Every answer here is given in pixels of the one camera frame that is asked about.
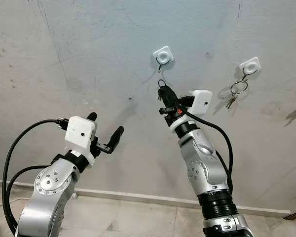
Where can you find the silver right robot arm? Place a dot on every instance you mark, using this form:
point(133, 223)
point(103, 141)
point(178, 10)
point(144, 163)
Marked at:
point(202, 163)

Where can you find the silver keyring with keys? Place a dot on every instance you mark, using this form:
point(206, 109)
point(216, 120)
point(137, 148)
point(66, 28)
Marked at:
point(231, 100)

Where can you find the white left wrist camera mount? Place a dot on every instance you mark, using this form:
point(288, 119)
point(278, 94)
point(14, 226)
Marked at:
point(80, 133)

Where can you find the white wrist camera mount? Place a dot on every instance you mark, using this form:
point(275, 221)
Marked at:
point(80, 133)
point(200, 102)

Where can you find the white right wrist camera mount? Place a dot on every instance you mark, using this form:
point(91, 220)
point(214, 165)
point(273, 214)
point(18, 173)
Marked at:
point(200, 102)

